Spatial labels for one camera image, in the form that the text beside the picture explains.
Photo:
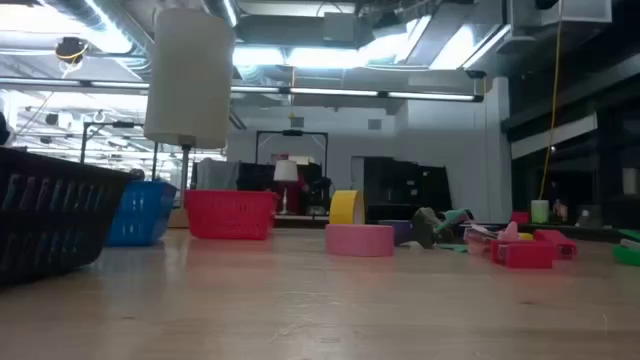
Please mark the teal staple remover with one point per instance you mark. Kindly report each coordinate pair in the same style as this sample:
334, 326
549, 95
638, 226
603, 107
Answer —
452, 217

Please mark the dark grey staple remover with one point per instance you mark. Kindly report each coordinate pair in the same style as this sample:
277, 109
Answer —
425, 227

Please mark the white cylindrical lamp shade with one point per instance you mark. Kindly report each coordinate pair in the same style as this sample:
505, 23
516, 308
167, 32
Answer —
190, 80

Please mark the small white table lamp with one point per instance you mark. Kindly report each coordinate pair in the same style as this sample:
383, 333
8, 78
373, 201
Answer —
285, 171

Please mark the black metal gantry frame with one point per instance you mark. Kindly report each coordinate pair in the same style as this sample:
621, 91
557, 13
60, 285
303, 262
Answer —
122, 124
292, 132

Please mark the purple tape roll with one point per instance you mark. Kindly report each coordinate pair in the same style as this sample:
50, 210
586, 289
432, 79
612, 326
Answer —
397, 232

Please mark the red staple remover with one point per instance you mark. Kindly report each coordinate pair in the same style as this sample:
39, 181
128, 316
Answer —
522, 254

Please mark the light green cup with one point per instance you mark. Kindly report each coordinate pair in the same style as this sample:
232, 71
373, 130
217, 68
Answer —
540, 212

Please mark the yellow mini stapler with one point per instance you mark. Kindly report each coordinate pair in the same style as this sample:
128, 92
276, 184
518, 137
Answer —
525, 236

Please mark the black plastic basket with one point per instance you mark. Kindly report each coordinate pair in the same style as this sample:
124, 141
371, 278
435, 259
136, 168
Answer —
50, 220

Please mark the pink tape roll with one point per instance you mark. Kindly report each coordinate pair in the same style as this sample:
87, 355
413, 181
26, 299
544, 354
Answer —
360, 241

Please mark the yellow tape roll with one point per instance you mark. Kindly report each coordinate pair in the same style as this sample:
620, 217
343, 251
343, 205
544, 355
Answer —
342, 207

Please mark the long ceiling light bar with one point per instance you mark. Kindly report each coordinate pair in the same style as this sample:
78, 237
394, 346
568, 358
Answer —
330, 92

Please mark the pink staple remover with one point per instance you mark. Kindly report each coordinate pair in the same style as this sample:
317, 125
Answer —
509, 232

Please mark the red mini stapler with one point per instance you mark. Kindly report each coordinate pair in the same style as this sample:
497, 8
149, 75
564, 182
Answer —
560, 242

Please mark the blue plastic basket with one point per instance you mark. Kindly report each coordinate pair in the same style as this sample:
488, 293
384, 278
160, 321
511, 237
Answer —
142, 215

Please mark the small red box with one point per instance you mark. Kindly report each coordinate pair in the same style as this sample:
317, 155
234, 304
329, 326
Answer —
520, 218

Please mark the red plastic basket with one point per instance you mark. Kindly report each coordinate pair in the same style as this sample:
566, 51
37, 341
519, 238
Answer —
230, 215

